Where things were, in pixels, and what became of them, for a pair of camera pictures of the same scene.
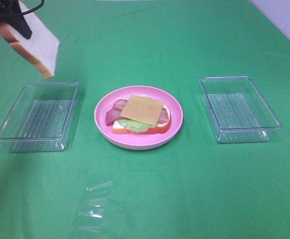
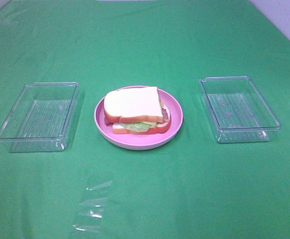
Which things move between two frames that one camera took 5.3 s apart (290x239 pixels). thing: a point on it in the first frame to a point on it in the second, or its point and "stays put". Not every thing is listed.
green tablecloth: [192, 186] stays put
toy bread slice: [41, 49] to [134, 105]
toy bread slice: [156, 129] stays put
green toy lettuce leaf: [135, 125] stays put
